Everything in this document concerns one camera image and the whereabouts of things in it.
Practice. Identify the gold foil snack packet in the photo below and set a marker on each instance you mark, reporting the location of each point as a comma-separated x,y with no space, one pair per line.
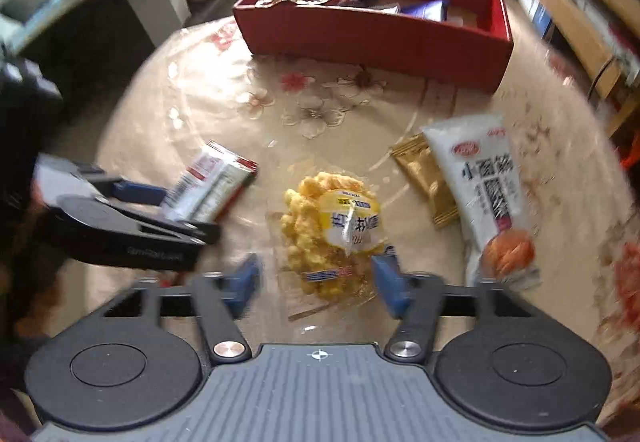
416,159

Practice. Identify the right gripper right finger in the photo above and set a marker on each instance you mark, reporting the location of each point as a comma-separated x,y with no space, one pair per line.
416,301

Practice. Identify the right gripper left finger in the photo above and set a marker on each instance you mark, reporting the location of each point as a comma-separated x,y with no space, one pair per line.
219,300

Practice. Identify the silver grey snack packet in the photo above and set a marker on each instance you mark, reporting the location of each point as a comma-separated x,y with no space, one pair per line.
392,8

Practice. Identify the blue foil snack packet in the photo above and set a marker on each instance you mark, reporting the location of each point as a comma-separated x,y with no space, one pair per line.
434,10

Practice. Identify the white noodle snack bag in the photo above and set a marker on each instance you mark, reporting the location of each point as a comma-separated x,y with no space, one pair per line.
475,157

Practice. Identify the yellow puffed snack bag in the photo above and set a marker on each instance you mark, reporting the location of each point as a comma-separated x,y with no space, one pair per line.
324,241

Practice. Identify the red silver snack packet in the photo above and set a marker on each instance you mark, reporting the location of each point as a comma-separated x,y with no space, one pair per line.
209,186

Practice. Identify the red cardboard box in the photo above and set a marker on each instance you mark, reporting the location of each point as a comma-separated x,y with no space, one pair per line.
473,57

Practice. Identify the floral beige tablecloth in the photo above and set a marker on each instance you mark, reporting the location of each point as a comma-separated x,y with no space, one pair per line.
298,118

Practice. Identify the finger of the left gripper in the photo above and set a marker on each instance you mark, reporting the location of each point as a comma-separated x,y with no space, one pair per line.
140,194

